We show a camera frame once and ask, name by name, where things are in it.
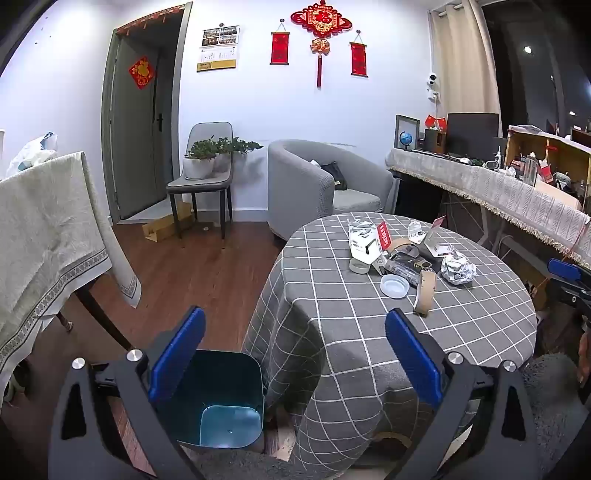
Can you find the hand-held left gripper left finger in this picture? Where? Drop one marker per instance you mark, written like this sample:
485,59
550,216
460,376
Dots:
178,355

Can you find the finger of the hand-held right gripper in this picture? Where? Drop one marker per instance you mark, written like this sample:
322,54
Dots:
565,270

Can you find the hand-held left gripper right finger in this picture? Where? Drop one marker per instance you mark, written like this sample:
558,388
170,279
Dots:
411,355

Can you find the teal trash bin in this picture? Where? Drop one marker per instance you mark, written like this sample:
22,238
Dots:
221,392

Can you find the white plastic lid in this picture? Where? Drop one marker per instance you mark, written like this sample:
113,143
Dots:
395,286

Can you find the black box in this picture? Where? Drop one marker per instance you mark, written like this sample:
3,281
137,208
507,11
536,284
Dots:
406,269

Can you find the small grey tape roll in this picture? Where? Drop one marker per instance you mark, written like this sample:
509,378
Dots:
359,266

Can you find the white box with red flap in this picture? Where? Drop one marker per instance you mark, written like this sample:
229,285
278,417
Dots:
436,242

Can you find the white carton box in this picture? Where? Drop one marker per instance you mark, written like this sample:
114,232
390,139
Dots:
362,249

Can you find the clear plastic wrapper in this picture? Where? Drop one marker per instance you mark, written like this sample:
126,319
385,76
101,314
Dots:
417,232

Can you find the silver wrapper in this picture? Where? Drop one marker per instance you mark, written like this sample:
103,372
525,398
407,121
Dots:
361,226

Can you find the brown tape roll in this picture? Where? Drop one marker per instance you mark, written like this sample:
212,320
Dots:
425,295

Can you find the round table, grey checked cloth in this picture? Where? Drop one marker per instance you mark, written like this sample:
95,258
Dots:
351,332

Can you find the dark table leg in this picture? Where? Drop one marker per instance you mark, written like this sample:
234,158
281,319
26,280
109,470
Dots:
104,316

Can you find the crumpled foil ball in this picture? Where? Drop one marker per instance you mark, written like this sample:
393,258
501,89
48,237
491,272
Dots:
457,267

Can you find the grey fluffy rug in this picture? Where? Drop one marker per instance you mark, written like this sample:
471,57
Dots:
554,397

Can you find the side table with patterned cloth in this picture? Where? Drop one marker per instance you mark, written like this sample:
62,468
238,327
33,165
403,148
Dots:
498,189

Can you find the open cardboard box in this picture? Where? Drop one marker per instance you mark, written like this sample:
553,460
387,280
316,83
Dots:
554,147

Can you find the flat cardboard box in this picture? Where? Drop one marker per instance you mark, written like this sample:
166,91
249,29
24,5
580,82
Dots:
164,226

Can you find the black monitor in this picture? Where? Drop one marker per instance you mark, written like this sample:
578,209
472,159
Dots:
472,136

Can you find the grey dining chair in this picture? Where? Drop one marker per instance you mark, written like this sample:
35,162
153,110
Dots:
203,184

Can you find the beige patterned tablecloth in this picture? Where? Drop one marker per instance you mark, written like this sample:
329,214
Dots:
41,240

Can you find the brown wooden box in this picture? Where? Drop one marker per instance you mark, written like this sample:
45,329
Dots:
435,141

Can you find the potted plant white pot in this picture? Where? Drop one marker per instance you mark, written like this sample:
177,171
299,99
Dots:
198,166

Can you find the black bag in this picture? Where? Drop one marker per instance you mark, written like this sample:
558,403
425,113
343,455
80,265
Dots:
334,175

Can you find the small red flags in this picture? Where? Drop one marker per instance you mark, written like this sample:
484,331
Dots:
436,122

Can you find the grey armchair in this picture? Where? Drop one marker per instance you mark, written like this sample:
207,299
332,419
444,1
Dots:
300,184

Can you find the small blue globe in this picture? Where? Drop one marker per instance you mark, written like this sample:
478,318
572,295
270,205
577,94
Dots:
408,138

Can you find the grey door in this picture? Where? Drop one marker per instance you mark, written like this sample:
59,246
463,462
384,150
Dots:
134,147

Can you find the potted plant small pot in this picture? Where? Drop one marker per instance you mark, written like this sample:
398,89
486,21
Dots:
240,146

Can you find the beige curtain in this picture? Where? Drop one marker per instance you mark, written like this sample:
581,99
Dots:
461,69

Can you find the white plastic bag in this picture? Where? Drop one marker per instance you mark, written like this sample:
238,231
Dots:
30,154

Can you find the red diamond door decoration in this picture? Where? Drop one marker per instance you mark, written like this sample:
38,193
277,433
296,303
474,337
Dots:
141,72

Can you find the red hanging scroll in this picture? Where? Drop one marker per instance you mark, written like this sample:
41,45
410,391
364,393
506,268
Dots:
280,46
358,57

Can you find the picture frame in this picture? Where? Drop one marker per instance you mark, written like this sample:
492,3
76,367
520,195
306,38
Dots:
406,123

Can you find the white security camera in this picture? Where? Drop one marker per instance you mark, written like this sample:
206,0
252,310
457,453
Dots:
433,85

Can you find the wall calendar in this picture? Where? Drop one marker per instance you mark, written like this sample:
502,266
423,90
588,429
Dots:
218,48

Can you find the red knot wall ornament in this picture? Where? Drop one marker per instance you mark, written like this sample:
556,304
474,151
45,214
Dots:
322,21

